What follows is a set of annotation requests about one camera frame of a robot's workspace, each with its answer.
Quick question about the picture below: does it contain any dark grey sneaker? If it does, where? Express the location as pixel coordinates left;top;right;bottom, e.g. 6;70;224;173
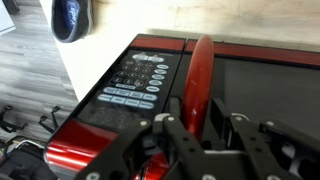
50;0;94;44

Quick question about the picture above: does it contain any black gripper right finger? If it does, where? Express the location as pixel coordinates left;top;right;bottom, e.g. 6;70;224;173
211;98;320;180

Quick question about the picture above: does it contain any white panel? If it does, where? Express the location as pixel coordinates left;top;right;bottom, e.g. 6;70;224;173
0;3;17;37

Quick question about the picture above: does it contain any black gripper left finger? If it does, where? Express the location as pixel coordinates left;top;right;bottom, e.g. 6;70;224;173
74;97;208;180

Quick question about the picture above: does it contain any microwave door with red handle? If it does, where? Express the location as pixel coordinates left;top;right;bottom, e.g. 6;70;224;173
133;34;320;180

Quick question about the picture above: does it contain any black metal bracket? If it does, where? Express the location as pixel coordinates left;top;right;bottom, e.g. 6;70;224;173
38;105;62;134
0;105;28;133

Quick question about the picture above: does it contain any black equipment with cable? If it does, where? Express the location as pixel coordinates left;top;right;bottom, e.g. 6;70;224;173
0;139;58;180

